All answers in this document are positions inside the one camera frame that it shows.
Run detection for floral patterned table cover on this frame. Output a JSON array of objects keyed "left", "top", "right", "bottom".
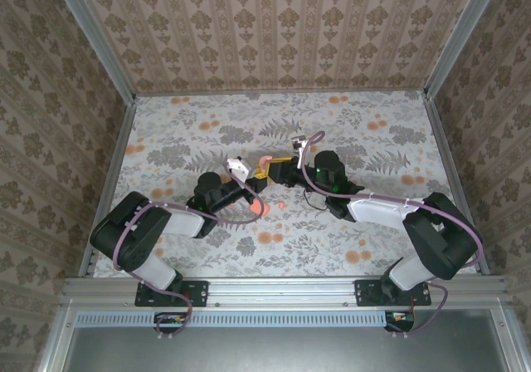
[{"left": 93, "top": 91, "right": 482, "bottom": 278}]

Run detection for grey metal sheet shelf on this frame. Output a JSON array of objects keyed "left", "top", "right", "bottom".
[{"left": 37, "top": 307, "right": 524, "bottom": 372}]

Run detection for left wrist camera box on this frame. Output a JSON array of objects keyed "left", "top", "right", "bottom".
[{"left": 225, "top": 156, "right": 253, "bottom": 181}]

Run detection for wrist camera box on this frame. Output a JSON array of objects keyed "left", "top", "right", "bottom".
[
  {"left": 225, "top": 156, "right": 253, "bottom": 181},
  {"left": 290, "top": 135, "right": 307, "bottom": 169}
]

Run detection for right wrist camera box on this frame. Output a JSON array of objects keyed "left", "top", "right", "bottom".
[{"left": 290, "top": 135, "right": 307, "bottom": 169}]

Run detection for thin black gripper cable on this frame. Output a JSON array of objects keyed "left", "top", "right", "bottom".
[{"left": 303, "top": 187, "right": 331, "bottom": 212}]

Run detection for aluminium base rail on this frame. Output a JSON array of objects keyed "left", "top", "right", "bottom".
[{"left": 61, "top": 275, "right": 508, "bottom": 307}]

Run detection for aluminium side rail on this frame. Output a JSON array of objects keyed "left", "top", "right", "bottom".
[
  {"left": 421, "top": 92, "right": 491, "bottom": 276},
  {"left": 79, "top": 96, "right": 137, "bottom": 278}
]

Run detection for grey slotted cable duct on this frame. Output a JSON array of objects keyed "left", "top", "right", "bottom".
[{"left": 76, "top": 310, "right": 387, "bottom": 328}]

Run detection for black connector box with wires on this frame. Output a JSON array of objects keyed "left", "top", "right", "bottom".
[
  {"left": 153, "top": 311, "right": 190, "bottom": 334},
  {"left": 384, "top": 310, "right": 416, "bottom": 333}
]

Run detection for aluminium frame post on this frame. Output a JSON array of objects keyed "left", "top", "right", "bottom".
[
  {"left": 423, "top": 0, "right": 506, "bottom": 100},
  {"left": 48, "top": 0, "right": 139, "bottom": 104}
]

